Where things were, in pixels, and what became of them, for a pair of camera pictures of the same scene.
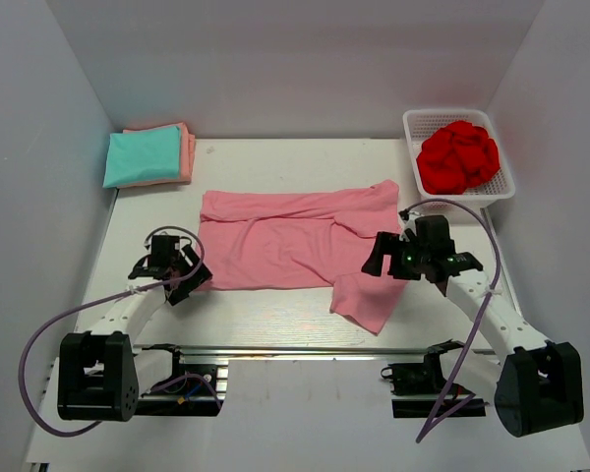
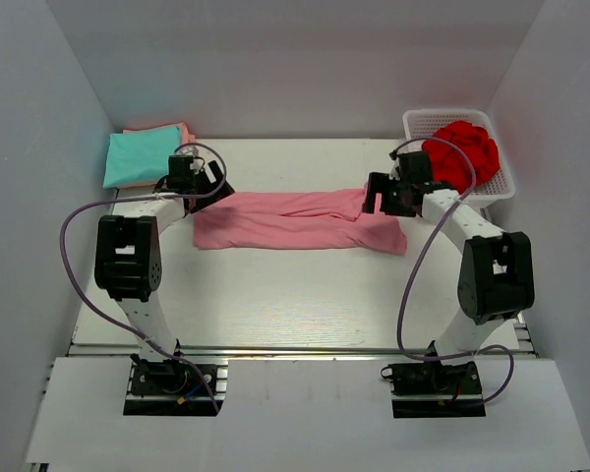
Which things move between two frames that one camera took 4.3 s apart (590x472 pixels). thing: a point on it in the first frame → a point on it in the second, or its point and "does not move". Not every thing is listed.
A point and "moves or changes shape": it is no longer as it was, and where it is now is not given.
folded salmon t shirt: (187, 156) does not move
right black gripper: (386, 243) → (381, 183)
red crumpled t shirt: (457, 156) does not move
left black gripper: (202, 275) → (224, 190)
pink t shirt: (295, 238) moves or changes shape
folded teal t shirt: (145, 155) does not move
